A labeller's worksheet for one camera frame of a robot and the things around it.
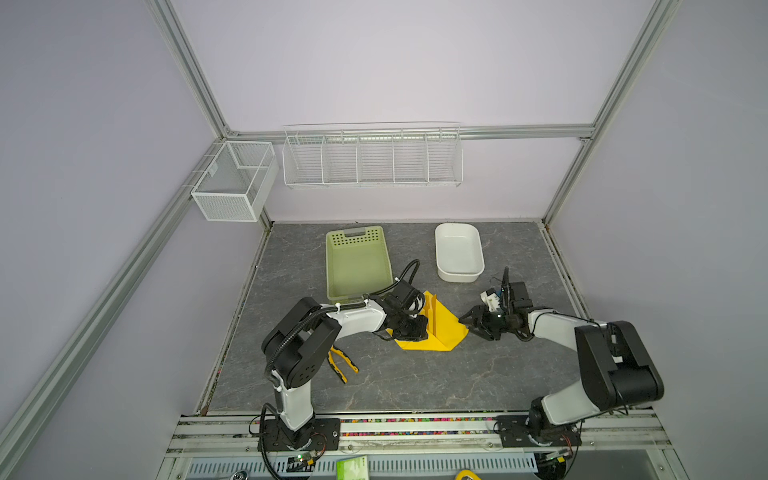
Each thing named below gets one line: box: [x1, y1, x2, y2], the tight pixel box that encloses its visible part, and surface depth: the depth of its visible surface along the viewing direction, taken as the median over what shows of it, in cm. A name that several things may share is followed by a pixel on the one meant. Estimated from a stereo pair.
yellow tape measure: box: [455, 470, 482, 480], surface depth 68 cm
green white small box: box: [335, 455, 369, 480], surface depth 69 cm
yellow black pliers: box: [327, 345, 360, 384], surface depth 86 cm
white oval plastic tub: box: [435, 223, 485, 283], surface depth 113 cm
